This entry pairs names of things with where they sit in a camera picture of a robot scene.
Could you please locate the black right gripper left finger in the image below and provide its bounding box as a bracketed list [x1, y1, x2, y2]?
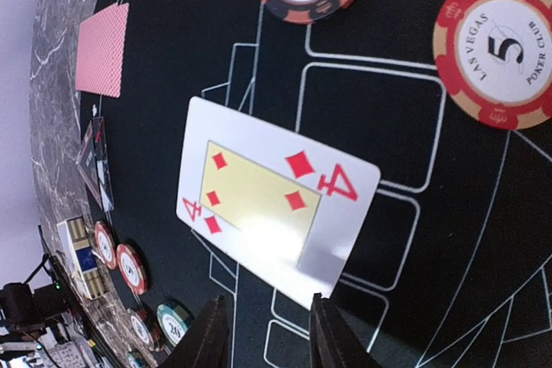
[161, 296, 229, 368]

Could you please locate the red chip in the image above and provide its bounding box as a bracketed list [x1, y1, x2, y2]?
[433, 0, 551, 130]
[94, 221, 117, 270]
[116, 243, 148, 296]

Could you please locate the four of diamonds card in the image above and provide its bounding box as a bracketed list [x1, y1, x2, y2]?
[176, 97, 380, 307]

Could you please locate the brown chip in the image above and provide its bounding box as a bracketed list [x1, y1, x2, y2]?
[127, 308, 164, 352]

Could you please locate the round black poker mat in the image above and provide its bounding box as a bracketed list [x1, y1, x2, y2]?
[81, 0, 551, 367]

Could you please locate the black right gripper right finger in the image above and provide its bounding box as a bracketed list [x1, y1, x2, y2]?
[309, 293, 380, 368]

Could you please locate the green poker chip stack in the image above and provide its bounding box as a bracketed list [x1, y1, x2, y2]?
[127, 350, 149, 368]

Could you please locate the red card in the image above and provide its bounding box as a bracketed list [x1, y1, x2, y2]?
[75, 3, 129, 98]

